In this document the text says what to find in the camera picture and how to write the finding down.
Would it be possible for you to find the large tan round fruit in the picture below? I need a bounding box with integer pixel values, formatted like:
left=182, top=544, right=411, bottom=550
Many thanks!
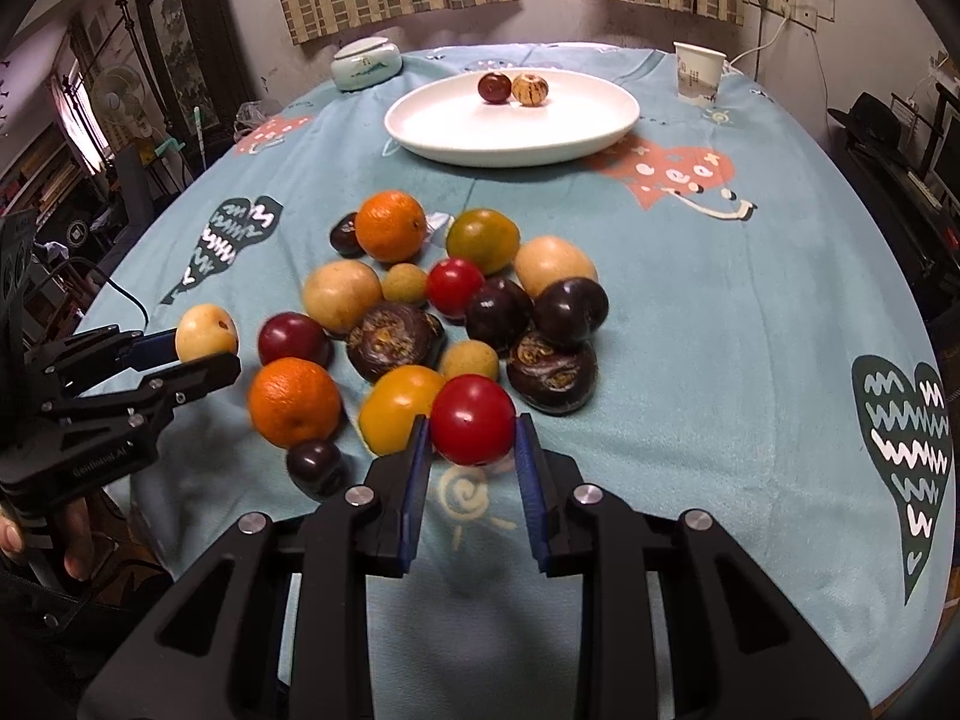
left=301, top=260, right=382, bottom=337

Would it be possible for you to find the white paper cup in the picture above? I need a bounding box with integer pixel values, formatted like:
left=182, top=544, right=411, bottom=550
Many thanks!
left=674, top=41, right=727, bottom=107

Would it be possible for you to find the large dark mangosteen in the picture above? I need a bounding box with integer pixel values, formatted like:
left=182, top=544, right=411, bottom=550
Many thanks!
left=347, top=302, right=446, bottom=382

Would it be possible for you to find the pale yellow round fruit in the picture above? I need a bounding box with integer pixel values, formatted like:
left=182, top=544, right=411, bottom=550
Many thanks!
left=174, top=304, right=239, bottom=362

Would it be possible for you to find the wall power strip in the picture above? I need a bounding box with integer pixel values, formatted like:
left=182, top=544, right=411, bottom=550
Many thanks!
left=745, top=0, right=820, bottom=31

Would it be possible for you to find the small dark plum front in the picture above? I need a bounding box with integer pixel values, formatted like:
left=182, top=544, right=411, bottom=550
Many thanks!
left=285, top=439, right=347, bottom=500

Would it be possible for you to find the orange mandarin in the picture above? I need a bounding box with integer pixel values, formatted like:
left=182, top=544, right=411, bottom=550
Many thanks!
left=355, top=190, right=428, bottom=265
left=247, top=358, right=342, bottom=449

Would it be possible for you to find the person left hand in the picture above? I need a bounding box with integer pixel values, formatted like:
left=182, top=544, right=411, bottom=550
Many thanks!
left=0, top=499, right=94, bottom=582

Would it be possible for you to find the standing fan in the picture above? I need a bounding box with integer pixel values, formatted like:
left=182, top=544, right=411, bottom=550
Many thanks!
left=89, top=64, right=155, bottom=153

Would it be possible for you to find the green yellow persimmon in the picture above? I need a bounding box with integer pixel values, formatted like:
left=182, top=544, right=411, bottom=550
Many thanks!
left=446, top=208, right=521, bottom=275

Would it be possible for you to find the crumpled plastic bag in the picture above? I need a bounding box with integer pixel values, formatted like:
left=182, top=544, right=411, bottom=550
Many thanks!
left=233, top=99, right=281, bottom=142

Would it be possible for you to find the white power cable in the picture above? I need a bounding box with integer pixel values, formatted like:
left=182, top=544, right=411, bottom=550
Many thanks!
left=722, top=10, right=793, bottom=74

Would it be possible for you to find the small tan longan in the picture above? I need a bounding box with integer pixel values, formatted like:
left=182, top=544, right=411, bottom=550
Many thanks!
left=439, top=340, right=500, bottom=380
left=381, top=263, right=428, bottom=305

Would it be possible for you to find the small tan longan front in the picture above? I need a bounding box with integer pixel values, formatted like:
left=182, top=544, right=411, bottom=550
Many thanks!
left=439, top=340, right=500, bottom=380

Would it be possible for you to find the white round plate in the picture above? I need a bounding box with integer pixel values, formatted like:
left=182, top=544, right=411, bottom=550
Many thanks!
left=384, top=68, right=640, bottom=169

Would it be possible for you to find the white ceramic lidded jar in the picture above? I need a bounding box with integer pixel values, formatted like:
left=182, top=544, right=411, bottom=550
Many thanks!
left=331, top=36, right=402, bottom=91

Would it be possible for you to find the red tomato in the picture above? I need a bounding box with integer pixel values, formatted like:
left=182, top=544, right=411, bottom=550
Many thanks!
left=430, top=374, right=516, bottom=466
left=427, top=257, right=485, bottom=320

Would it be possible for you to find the black computer desk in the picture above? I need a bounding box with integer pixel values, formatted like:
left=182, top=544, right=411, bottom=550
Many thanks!
left=827, top=91, right=958, bottom=323

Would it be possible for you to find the small tan longan back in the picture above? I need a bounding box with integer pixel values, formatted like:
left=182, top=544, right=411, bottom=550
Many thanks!
left=381, top=263, right=428, bottom=305

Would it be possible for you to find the dark framed painting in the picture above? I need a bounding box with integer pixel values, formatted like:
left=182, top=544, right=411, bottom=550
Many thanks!
left=135, top=0, right=254, bottom=172

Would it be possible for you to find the teal patterned tablecloth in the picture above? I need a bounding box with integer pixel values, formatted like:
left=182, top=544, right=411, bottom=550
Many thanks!
left=86, top=46, right=955, bottom=718

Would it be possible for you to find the speckled tan round fruit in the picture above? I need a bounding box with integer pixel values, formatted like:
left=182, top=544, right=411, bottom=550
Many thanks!
left=511, top=73, right=550, bottom=107

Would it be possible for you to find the black cable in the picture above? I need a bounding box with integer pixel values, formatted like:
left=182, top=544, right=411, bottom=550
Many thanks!
left=70, top=257, right=152, bottom=332

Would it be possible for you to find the red plum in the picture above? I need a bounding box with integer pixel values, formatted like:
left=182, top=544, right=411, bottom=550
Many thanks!
left=477, top=71, right=512, bottom=104
left=257, top=312, right=334, bottom=367

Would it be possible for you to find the yellow orange persimmon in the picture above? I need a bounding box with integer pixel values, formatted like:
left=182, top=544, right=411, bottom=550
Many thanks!
left=358, top=366, right=446, bottom=457

